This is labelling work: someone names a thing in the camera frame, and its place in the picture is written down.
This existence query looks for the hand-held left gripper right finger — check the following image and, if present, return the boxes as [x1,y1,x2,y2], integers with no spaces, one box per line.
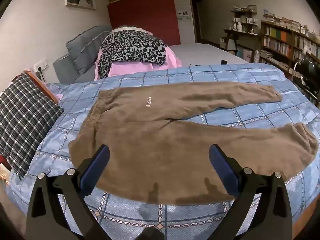
[209,144,293,240]

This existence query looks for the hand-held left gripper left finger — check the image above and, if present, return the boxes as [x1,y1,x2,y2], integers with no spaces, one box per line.
[26,145,110,240]

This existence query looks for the brown pants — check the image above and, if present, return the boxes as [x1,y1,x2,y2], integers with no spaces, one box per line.
[69,81,319,205]

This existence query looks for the blue checked quilt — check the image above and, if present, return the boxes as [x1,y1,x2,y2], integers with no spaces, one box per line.
[5,64,320,240]

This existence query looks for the dark plaid pillow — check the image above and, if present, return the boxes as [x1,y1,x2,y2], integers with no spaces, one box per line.
[0,73,64,180]

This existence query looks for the pink blanket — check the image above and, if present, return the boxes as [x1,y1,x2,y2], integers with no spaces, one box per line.
[94,27,183,81]

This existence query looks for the grey bed sheet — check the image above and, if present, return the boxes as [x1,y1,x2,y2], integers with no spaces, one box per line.
[169,43,250,69]

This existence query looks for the grey quilted cushion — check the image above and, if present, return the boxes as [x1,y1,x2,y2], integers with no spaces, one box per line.
[66,25,113,75]

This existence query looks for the leopard print cloth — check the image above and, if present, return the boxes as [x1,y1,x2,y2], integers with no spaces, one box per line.
[97,29,167,78]

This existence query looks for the black chair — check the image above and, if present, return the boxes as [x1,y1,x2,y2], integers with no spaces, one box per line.
[291,59,320,103]

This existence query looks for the wooden bookshelf with books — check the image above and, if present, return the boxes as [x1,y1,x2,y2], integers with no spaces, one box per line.
[260,20,320,80]

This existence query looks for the wooden shelf with bottles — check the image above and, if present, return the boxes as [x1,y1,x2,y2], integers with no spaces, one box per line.
[220,5,259,55]

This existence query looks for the white door panel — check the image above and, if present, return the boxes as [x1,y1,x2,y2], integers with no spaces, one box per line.
[172,0,197,44]

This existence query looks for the stack of books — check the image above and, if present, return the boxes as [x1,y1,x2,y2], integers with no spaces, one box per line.
[262,9,301,30]

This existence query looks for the red wardrobe panel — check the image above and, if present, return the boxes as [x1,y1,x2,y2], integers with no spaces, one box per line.
[107,0,181,46]

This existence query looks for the orange wooden bed frame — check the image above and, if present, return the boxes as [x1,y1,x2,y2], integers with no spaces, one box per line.
[24,70,59,103]

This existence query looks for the white wall socket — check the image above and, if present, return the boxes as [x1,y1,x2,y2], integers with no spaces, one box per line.
[32,59,48,72]

